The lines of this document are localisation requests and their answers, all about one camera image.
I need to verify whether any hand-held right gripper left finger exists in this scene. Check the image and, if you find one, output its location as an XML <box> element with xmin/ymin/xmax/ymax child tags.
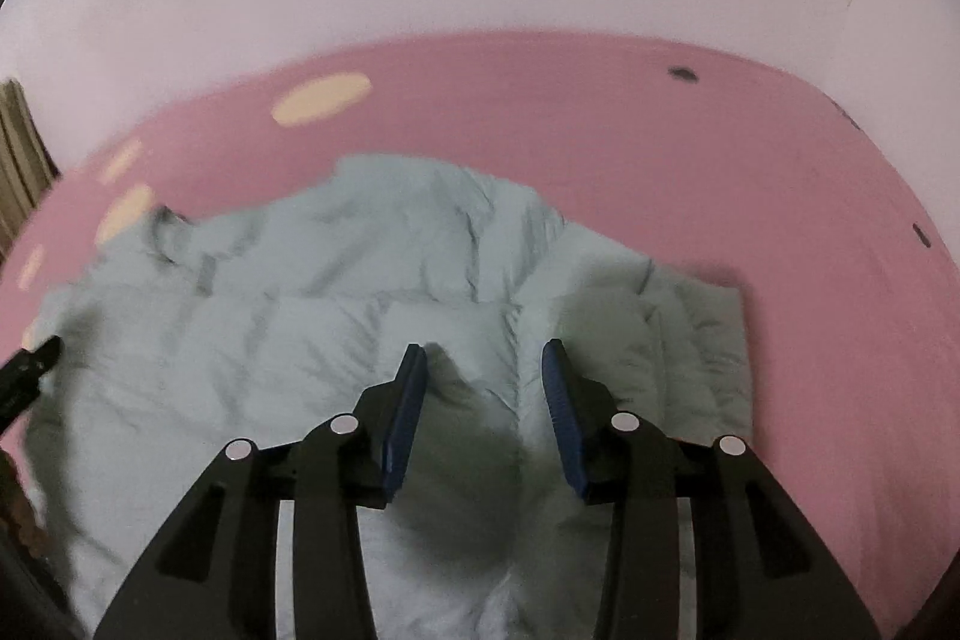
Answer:
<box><xmin>94</xmin><ymin>344</ymin><xmax>428</xmax><ymax>640</ymax></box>

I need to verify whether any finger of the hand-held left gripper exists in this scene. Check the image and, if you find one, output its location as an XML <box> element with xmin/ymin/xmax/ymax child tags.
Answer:
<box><xmin>0</xmin><ymin>336</ymin><xmax>62</xmax><ymax>435</ymax></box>

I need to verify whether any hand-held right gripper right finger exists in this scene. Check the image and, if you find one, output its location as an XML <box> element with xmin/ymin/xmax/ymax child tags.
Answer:
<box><xmin>541</xmin><ymin>338</ymin><xmax>882</xmax><ymax>640</ymax></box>

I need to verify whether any light green puffer jacket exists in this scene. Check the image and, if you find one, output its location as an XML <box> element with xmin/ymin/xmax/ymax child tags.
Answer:
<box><xmin>22</xmin><ymin>152</ymin><xmax>755</xmax><ymax>640</ymax></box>

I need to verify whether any striped beige cloth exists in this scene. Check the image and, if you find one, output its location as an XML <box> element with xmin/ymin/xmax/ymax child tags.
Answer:
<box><xmin>0</xmin><ymin>77</ymin><xmax>61</xmax><ymax>259</ymax></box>

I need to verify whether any pink dotted bed sheet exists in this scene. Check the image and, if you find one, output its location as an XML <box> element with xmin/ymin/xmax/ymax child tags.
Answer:
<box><xmin>0</xmin><ymin>31</ymin><xmax>960</xmax><ymax>640</ymax></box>

